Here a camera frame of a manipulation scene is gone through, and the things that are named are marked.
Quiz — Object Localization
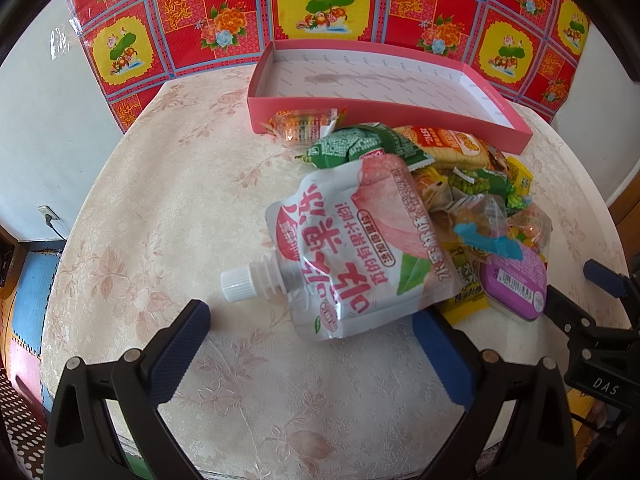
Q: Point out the purple plastic tub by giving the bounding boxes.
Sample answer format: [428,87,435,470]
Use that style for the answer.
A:
[480,247,548,322]

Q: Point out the yellow flower snack packet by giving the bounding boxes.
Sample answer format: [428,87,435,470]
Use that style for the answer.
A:
[439,244,489,325]

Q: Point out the blue edged clear snack bag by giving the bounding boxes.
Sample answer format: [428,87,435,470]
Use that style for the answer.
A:
[448,194,523,261]

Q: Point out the orange rice cracker pack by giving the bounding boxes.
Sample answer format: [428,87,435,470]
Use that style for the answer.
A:
[394,126,508,172]

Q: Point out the peach jelly drink pouch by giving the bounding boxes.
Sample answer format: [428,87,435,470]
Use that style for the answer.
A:
[220,154,461,341]

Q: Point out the rainbow striped candy packet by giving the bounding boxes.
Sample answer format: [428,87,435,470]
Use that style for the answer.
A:
[264,108,346,148]

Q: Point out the orange jelly cup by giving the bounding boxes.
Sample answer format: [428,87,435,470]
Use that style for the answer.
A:
[508,203,552,257]

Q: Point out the yellow candy packet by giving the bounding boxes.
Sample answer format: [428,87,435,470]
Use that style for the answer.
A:
[506,156,534,196]

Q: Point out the green pea snack packet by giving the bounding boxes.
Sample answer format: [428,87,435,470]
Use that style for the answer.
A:
[448,168,528,216]

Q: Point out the orange burger gummy packet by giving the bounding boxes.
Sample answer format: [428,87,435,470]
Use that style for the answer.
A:
[411,166,454,211]

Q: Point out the blue floor mat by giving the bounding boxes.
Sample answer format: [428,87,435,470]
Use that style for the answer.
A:
[12,252,61,356]

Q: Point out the pink shallow cardboard box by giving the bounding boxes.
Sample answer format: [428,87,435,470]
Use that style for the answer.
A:
[247,39,533,154]

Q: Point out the wall socket with cable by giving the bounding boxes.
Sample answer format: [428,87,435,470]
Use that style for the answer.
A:
[37,205,68,240]

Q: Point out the red floral wall covering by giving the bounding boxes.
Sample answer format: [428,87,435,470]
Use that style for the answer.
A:
[66,0,590,129]

